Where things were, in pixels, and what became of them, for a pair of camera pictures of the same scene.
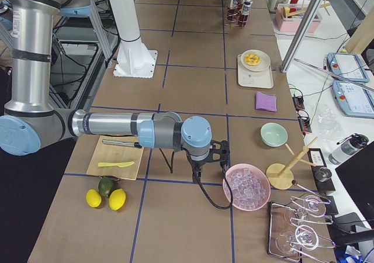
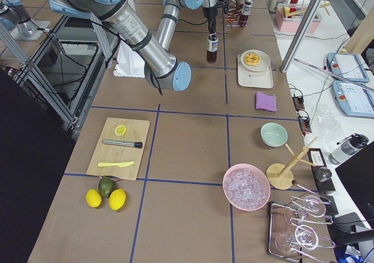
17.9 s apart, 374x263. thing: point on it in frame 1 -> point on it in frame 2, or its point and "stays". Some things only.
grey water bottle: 348,146 stays
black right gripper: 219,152 -> 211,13
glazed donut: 252,59 stays
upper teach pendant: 348,65 stays
